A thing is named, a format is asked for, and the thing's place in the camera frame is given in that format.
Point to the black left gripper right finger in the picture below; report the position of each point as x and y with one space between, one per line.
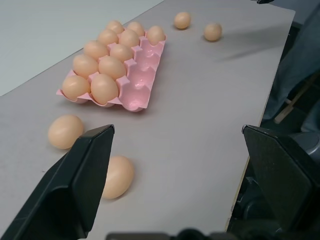
280 180

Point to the grey robot body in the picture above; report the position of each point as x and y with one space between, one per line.
297 65

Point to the black right gripper tip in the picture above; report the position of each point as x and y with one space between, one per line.
263 1

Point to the pink plastic egg tray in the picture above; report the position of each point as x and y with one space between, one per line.
140 72

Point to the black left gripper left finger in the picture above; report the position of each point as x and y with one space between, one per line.
62 190

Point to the beige egg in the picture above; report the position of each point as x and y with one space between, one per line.
182 20
107 36
121 52
85 65
75 86
65 131
118 178
112 66
95 49
136 28
155 35
213 31
104 88
128 38
115 26

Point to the wooden stick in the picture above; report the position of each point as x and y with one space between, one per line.
295 100

